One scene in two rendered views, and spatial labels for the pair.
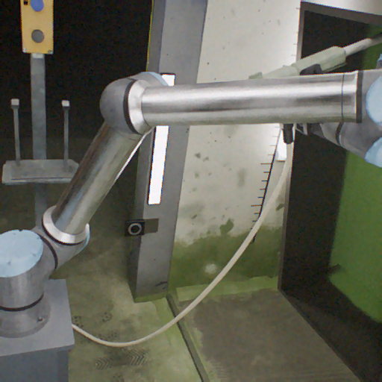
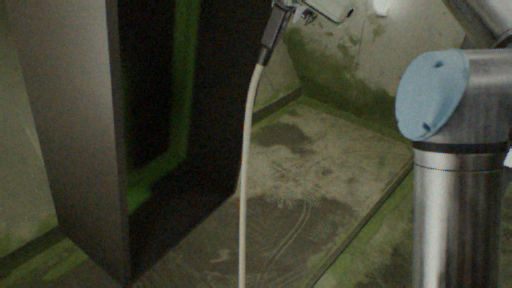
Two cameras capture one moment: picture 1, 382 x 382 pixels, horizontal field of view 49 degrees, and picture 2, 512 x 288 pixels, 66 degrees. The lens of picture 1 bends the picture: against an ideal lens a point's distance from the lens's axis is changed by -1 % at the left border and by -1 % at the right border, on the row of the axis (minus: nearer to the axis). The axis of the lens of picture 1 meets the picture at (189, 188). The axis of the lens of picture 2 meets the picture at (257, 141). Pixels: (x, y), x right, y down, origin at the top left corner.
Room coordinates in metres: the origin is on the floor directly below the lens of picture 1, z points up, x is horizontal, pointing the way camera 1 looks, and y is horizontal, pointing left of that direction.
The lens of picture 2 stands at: (1.50, 0.45, 1.61)
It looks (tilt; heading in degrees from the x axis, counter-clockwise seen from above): 34 degrees down; 243
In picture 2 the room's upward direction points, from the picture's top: 1 degrees clockwise
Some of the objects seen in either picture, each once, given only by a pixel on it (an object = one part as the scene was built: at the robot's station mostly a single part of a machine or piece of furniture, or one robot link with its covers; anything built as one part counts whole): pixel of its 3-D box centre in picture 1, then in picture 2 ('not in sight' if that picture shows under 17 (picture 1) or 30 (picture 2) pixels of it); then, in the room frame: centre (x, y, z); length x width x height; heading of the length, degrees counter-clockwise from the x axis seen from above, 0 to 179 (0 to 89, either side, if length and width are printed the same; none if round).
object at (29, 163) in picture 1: (42, 171); not in sight; (1.70, 0.67, 0.78); 0.31 x 0.23 x 0.01; 113
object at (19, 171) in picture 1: (41, 137); not in sight; (1.68, 0.66, 0.95); 0.26 x 0.15 x 0.32; 113
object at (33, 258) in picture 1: (19, 265); not in sight; (0.98, 0.46, 0.83); 0.17 x 0.15 x 0.18; 160
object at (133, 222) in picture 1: (134, 227); not in sight; (1.77, 0.24, 0.51); 0.10 x 0.02 x 0.09; 113
